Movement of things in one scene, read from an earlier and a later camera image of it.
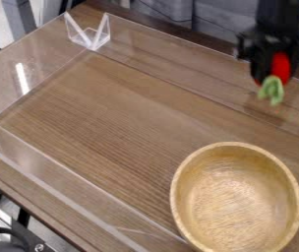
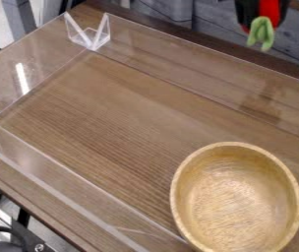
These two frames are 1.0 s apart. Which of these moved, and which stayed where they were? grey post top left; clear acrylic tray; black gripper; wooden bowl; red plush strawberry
Moved: black gripper; red plush strawberry
Stayed: clear acrylic tray; wooden bowl; grey post top left
